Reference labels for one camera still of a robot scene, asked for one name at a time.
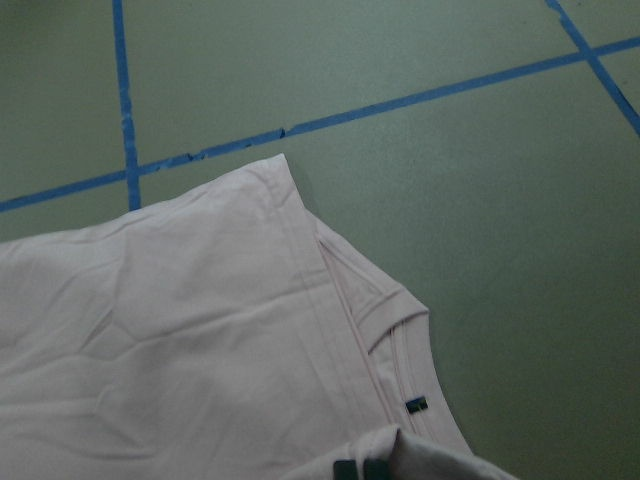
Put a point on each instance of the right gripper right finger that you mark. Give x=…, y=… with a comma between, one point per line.
x=376, y=469

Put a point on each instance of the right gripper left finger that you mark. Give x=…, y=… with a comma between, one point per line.
x=345, y=470

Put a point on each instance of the pink Snoopy t-shirt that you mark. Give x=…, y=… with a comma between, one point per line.
x=225, y=334

